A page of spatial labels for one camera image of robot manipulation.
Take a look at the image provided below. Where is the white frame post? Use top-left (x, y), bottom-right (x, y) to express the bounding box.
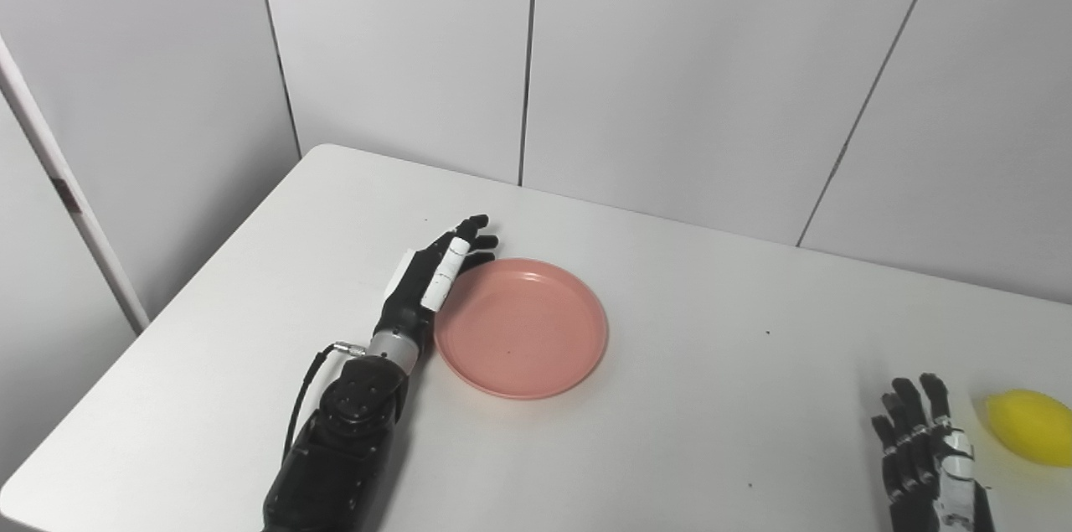
top-left (0, 34), bottom-right (152, 337)

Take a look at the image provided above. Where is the yellow lemon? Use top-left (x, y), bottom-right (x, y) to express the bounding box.
top-left (983, 388), bottom-right (1072, 468)

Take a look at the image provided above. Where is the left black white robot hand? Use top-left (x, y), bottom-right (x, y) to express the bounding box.
top-left (374, 214), bottom-right (501, 340)

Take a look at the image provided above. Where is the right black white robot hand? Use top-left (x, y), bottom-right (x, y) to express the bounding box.
top-left (870, 373), bottom-right (999, 532)

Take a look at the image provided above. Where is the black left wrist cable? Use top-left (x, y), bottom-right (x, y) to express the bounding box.
top-left (282, 340), bottom-right (369, 466)

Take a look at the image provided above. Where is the pink round plate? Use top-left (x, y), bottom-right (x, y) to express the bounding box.
top-left (433, 257), bottom-right (610, 400)

